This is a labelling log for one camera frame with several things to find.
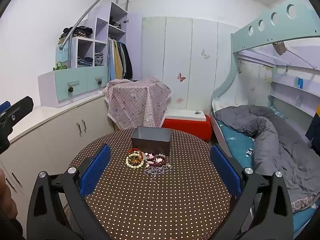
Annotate grey metal box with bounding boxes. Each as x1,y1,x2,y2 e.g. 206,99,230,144
131,127,173,157

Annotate folded jeans stack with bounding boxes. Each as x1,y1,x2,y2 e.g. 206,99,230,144
77,56,94,68

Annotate teal bunk bed frame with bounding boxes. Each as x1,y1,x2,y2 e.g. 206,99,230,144
209,3,320,239

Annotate large teal drawer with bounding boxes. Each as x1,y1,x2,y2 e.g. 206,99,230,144
54,73,88,102

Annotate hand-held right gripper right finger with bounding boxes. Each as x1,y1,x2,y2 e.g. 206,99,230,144
210,144,294,240

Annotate dark folded clothes pile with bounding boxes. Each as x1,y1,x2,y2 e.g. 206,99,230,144
59,26,94,44

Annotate pink checked bear cloth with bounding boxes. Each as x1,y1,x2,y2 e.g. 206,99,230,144
104,77,172,131

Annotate dark red pink-charm bracelet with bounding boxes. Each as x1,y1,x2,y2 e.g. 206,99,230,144
146,153,168,170

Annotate silver chain necklace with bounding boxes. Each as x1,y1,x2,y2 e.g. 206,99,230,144
144,164,173,188

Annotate cream bead bracelet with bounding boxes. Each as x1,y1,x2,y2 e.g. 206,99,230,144
125,152,146,169

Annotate brown polka dot tablecloth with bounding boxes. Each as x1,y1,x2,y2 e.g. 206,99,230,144
68,128,253,240

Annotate dark clothes on shelf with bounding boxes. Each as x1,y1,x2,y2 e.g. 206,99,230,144
109,16,122,30

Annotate dark hanging garment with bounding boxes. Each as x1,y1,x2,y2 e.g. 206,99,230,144
305,112,320,149

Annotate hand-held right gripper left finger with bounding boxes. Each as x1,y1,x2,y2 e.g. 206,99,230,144
26,144,112,240

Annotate white pillow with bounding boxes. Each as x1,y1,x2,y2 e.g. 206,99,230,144
212,98,249,111

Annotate grey duvet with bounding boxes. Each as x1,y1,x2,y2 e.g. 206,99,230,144
215,105,320,214

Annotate white wardrobe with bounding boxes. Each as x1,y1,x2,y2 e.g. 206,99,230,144
141,16,241,111

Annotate beige hanging object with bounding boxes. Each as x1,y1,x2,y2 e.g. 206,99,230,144
272,41,287,56

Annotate white cubby shelf unit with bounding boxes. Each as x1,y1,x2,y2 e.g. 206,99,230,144
70,1,131,68

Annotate person's left hand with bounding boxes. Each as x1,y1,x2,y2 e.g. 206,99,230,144
0,169,18,219

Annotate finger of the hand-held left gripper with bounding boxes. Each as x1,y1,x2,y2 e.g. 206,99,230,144
0,101,11,115
0,96,34,153

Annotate small teal drawer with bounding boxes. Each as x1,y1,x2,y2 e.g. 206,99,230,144
86,66,109,91

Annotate grey metal handrail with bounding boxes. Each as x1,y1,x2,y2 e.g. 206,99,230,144
59,0,132,51

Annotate beige low cabinet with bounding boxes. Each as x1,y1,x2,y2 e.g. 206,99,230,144
0,94,118,233

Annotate red ottoman with white top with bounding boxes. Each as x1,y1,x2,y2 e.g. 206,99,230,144
161,109,212,143

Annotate teal bed sheet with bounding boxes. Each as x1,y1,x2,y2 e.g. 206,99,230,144
216,119,320,239

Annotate row of hanging clothes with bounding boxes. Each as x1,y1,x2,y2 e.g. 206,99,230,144
107,38,133,81

